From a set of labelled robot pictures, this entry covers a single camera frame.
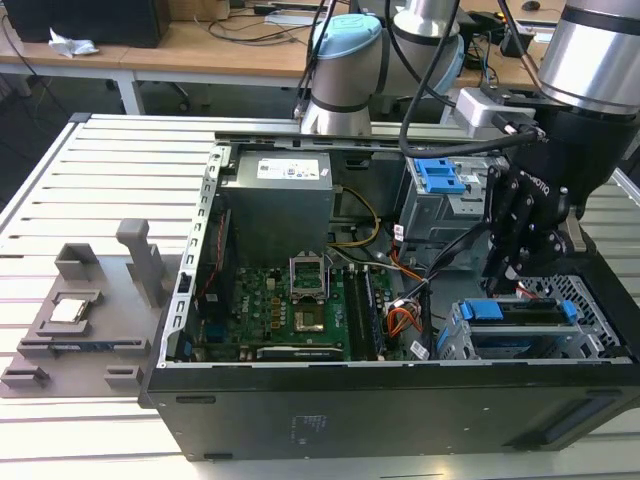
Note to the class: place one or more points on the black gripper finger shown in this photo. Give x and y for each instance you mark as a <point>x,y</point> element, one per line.
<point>517,235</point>
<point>492,225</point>

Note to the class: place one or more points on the hard disk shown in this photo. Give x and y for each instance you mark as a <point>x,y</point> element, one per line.
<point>482,311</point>
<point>505,344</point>

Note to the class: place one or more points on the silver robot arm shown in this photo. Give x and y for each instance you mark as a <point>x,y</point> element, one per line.
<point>345,75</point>

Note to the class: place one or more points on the silver perforated disk bay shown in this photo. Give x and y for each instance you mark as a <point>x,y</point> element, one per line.
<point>595,330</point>

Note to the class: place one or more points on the black RAM slot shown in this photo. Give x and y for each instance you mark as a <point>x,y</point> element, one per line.
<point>355,315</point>
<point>374,310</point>

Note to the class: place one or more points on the silver drive cage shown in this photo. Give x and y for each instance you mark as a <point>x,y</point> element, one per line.
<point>435,220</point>

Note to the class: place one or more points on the blue plastic drive latch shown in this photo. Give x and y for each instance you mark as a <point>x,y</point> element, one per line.
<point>435,175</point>

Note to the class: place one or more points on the wooden office desk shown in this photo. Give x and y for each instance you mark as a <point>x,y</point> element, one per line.
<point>200,55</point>
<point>510,70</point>

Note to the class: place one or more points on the CPU socket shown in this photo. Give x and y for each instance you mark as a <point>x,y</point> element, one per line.
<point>307,280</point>

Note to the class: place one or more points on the square bare chipset chip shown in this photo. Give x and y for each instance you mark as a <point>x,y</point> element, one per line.
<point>309,322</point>

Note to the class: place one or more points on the grey power supply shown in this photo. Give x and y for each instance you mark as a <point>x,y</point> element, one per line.
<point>280,210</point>

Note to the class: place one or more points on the black open PC case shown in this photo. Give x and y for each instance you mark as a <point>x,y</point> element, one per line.
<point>350,400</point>

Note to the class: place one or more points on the black graphics card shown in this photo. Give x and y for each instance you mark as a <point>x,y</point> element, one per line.
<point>300,353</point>

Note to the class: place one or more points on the green motherboard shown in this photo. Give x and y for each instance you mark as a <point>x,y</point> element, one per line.
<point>260,310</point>

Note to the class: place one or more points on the black case fan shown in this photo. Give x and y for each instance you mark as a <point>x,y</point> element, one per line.
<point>220,260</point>

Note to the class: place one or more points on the grey parts rack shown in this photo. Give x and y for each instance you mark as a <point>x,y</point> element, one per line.
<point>115,320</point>

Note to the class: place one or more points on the dark RAM stick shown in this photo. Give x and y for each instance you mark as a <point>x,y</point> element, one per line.
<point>100,346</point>

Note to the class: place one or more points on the silver CPU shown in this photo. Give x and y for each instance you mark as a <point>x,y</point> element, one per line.
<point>70,310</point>

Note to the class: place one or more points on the large black box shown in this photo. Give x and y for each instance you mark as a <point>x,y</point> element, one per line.
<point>85,22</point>

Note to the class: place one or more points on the crumpled white paper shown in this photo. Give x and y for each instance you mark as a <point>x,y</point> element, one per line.
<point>72,44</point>

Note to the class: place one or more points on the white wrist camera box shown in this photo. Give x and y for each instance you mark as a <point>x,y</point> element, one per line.
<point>475,107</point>

